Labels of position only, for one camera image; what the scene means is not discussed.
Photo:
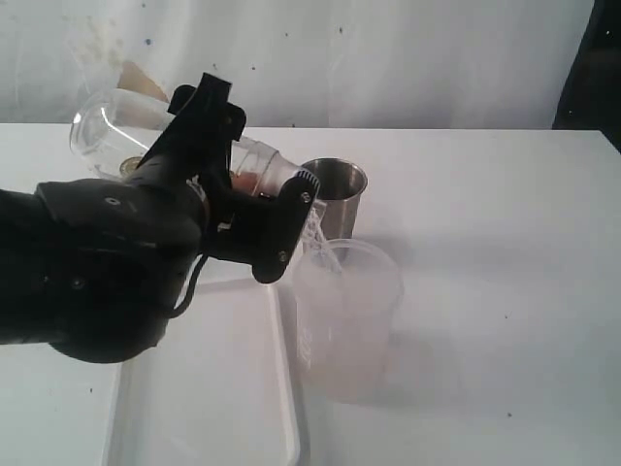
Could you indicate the white plastic tray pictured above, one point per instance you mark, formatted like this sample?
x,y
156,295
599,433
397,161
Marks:
x,y
215,391

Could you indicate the stainless steel cup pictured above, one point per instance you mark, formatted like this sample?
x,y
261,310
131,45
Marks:
x,y
334,211

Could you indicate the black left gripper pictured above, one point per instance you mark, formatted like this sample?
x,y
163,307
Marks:
x,y
187,208

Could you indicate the clear shaker dome lid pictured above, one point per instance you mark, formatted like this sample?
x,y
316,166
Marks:
x,y
274,170

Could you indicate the dark object behind table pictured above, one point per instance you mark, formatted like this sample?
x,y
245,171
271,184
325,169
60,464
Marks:
x,y
590,99

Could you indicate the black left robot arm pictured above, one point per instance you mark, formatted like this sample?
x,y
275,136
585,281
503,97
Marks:
x,y
97,267

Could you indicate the clear plastic shaker cup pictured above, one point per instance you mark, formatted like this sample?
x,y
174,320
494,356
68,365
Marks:
x,y
115,128

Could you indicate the brown scraps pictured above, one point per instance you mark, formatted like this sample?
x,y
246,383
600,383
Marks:
x,y
243,181

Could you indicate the translucent plastic measuring tub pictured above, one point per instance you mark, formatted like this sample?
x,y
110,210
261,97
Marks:
x,y
347,292

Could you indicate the white stained backdrop sheet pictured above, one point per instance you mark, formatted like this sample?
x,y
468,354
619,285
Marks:
x,y
371,64

